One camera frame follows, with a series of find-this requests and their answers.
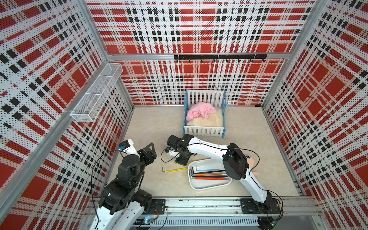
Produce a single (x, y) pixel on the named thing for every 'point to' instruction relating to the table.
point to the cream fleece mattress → (215, 120)
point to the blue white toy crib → (216, 98)
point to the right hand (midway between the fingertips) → (185, 159)
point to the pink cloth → (200, 109)
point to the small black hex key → (194, 173)
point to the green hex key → (176, 163)
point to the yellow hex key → (165, 171)
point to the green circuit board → (148, 221)
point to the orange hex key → (211, 174)
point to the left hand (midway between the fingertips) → (152, 146)
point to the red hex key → (210, 178)
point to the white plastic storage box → (207, 165)
